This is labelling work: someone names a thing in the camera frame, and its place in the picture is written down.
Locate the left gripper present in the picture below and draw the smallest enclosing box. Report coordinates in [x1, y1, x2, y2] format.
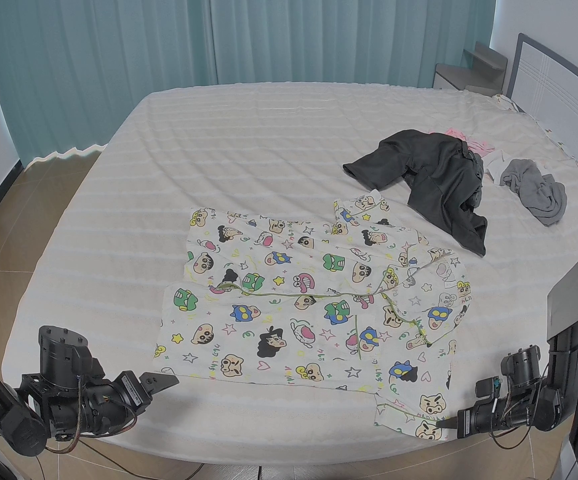
[100, 370, 180, 420]

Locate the bed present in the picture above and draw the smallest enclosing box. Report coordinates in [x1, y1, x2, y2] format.
[0, 33, 578, 467]

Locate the grey garment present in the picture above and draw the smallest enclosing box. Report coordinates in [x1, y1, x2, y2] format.
[499, 158, 569, 228]

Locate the pink garment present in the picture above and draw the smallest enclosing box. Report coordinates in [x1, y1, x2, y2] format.
[431, 127, 496, 157]

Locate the white garment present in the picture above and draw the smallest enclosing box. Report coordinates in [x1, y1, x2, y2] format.
[484, 150, 515, 184]

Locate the white printed pyjama top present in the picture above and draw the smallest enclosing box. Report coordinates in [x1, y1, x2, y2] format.
[151, 193, 473, 442]

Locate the grey bedside table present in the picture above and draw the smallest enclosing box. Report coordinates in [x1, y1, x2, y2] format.
[434, 40, 509, 94]

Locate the black garment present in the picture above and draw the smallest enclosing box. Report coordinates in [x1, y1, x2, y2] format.
[343, 129, 489, 258]

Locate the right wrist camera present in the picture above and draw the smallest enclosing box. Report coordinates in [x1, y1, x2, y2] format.
[475, 376, 501, 403]

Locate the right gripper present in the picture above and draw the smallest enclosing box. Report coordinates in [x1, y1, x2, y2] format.
[433, 399, 500, 440]

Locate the blue-green curtain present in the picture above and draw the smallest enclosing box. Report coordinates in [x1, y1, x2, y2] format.
[208, 0, 498, 90]
[0, 0, 213, 170]

